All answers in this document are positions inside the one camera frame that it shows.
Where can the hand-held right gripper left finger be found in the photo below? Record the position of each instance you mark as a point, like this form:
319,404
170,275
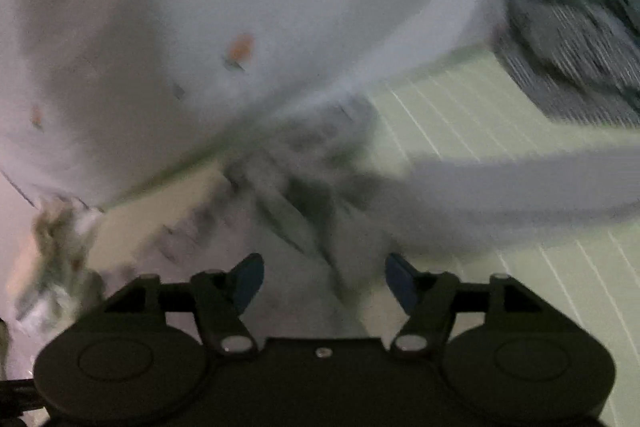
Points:
249,282

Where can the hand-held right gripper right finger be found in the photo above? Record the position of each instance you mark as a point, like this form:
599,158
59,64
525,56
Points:
400,282

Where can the grey hoodie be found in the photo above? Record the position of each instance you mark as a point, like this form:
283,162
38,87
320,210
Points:
500,197

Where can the pale mottled cloth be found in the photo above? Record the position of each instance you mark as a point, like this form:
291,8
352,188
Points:
55,247

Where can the blue checked shirt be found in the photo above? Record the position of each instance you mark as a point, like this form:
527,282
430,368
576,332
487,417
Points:
575,72

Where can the pale blue carrot print sheet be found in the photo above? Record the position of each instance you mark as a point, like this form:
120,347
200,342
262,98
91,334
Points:
200,7

